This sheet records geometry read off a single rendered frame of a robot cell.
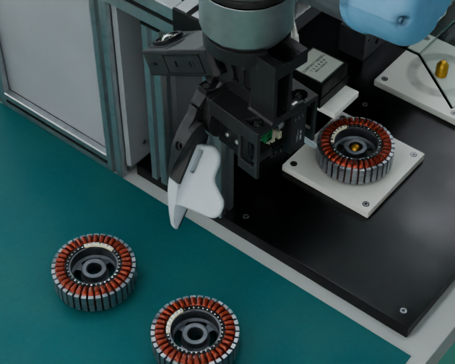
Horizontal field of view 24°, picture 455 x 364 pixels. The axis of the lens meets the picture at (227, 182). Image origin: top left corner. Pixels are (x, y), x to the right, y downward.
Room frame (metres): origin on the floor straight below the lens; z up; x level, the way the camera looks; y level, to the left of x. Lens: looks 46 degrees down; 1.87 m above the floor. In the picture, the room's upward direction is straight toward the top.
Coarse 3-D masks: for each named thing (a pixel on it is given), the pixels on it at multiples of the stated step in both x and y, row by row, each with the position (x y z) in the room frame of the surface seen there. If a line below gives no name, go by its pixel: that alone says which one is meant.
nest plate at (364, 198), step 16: (304, 144) 1.11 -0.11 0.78; (400, 144) 1.11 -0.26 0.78; (288, 160) 1.08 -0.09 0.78; (304, 160) 1.08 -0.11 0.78; (400, 160) 1.08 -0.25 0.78; (416, 160) 1.08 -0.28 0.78; (304, 176) 1.05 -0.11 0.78; (320, 176) 1.05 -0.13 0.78; (384, 176) 1.05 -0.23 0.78; (400, 176) 1.05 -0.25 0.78; (336, 192) 1.02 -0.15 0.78; (352, 192) 1.02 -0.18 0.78; (368, 192) 1.02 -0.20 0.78; (384, 192) 1.02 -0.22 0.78; (352, 208) 0.99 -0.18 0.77; (368, 208) 0.99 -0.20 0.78
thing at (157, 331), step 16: (176, 304) 0.82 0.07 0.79; (192, 304) 0.82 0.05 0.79; (208, 304) 0.82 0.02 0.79; (160, 320) 0.79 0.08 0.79; (176, 320) 0.80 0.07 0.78; (192, 320) 0.81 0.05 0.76; (208, 320) 0.80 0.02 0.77; (224, 320) 0.79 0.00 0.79; (160, 336) 0.77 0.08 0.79; (208, 336) 0.78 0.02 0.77; (224, 336) 0.77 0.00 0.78; (160, 352) 0.75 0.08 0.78; (176, 352) 0.74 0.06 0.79; (192, 352) 0.74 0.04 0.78; (208, 352) 0.74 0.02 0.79; (224, 352) 0.74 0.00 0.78
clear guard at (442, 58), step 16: (448, 16) 1.05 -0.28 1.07; (432, 32) 1.02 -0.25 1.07; (448, 32) 1.03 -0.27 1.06; (416, 48) 0.99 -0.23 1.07; (432, 48) 1.00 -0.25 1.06; (448, 48) 1.01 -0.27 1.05; (432, 64) 0.98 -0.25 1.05; (448, 64) 0.99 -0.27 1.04; (448, 80) 0.97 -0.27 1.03; (448, 96) 0.95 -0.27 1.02
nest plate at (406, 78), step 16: (400, 64) 1.30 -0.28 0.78; (416, 64) 1.30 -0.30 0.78; (384, 80) 1.26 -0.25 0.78; (400, 80) 1.26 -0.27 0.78; (416, 80) 1.26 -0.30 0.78; (432, 80) 1.26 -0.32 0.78; (400, 96) 1.23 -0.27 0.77; (416, 96) 1.22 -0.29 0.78; (432, 96) 1.22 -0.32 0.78; (432, 112) 1.19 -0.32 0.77; (448, 112) 1.18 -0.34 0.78
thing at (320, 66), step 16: (304, 64) 1.13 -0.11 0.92; (320, 64) 1.13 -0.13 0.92; (336, 64) 1.13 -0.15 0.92; (304, 80) 1.10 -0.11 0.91; (320, 80) 1.10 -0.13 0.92; (336, 80) 1.11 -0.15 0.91; (320, 96) 1.09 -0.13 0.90; (336, 96) 1.11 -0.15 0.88; (352, 96) 1.11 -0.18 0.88; (336, 112) 1.08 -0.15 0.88
